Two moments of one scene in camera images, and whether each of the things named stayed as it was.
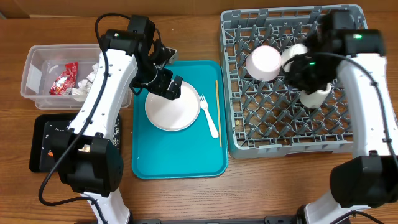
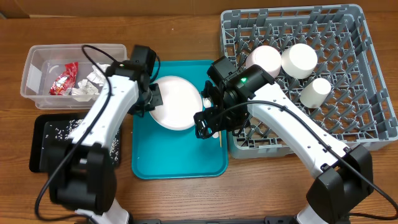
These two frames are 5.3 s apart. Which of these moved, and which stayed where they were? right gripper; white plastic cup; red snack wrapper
Moved: right gripper
Stayed: red snack wrapper; white plastic cup
